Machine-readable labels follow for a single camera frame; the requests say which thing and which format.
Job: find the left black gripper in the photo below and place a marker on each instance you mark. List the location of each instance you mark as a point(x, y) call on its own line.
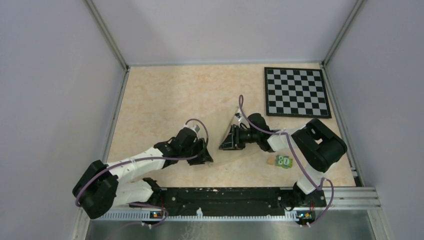
point(204, 157)

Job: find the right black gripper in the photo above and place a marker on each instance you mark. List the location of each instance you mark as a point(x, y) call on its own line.
point(232, 141)

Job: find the beige cloth napkin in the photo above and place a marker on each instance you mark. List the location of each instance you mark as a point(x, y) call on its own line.
point(218, 125)

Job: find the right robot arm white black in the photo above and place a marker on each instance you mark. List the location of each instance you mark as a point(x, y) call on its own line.
point(319, 145)

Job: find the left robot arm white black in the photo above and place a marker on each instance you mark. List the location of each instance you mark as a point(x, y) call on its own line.
point(107, 185)

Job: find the small cork piece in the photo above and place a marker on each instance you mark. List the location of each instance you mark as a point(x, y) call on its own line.
point(270, 161)

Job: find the black white checkerboard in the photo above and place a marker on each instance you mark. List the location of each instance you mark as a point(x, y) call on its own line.
point(296, 92)

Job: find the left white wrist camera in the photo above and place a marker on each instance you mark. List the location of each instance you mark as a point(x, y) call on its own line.
point(194, 127)

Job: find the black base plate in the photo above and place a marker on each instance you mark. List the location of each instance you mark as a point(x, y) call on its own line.
point(234, 201)

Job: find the aluminium frame rail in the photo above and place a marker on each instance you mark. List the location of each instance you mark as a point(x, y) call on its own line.
point(338, 198)

